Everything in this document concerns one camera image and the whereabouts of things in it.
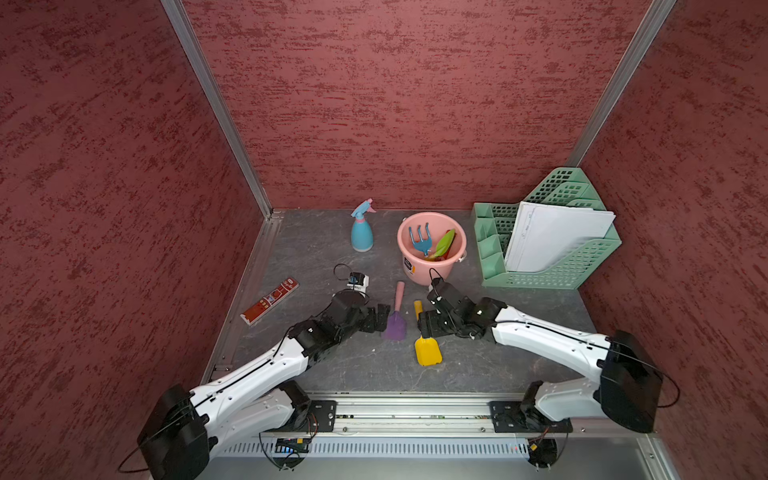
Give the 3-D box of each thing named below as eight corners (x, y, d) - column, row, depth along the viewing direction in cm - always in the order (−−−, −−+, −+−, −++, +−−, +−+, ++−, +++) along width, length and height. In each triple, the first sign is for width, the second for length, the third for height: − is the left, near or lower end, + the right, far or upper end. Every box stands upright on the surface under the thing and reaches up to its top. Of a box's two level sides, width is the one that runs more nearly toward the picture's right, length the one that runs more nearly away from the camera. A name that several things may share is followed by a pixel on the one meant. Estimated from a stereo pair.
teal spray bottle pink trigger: (352, 248, 111) (346, 213, 97) (372, 233, 116) (369, 198, 101) (361, 256, 109) (357, 222, 94) (381, 240, 114) (380, 206, 99)
